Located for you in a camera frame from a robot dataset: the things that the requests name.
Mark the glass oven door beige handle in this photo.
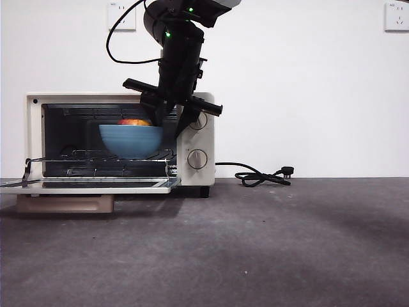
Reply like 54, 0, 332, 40
0, 177, 182, 214

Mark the black power cord with plug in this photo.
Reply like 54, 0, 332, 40
214, 162, 295, 188

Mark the cream toaster oven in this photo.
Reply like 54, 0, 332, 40
25, 92, 215, 198

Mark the red yellow apple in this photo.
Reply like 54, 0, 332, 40
117, 118, 153, 127

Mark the beige oven knob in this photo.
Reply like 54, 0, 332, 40
187, 149, 208, 169
188, 111, 208, 131

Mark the white wall socket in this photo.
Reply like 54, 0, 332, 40
383, 3, 409, 32
107, 2, 137, 32

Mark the blue ribbed bowl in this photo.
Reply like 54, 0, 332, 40
98, 124, 164, 160

